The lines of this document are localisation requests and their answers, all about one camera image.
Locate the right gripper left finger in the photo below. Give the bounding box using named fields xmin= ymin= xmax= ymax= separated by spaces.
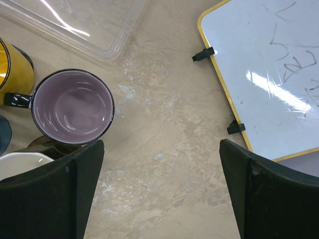
xmin=0 ymin=140 xmax=104 ymax=239

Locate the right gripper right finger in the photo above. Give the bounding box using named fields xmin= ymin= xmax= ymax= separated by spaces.
xmin=219 ymin=139 xmax=319 ymax=239

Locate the black mug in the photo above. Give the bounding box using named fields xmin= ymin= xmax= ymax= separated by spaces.
xmin=0 ymin=152 xmax=54 ymax=180

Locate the blue smiley coaster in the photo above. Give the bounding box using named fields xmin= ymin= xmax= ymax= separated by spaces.
xmin=0 ymin=116 xmax=12 ymax=155

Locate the purple grey mug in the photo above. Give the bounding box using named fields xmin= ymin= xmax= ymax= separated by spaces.
xmin=3 ymin=69 xmax=115 ymax=145

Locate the yellow mug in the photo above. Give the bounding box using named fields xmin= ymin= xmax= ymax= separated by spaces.
xmin=0 ymin=38 xmax=35 ymax=105

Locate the small whiteboard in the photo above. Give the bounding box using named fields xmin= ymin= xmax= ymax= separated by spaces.
xmin=194 ymin=0 xmax=319 ymax=161

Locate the clear plastic tray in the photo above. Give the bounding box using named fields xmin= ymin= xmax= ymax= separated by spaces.
xmin=0 ymin=0 xmax=146 ymax=62

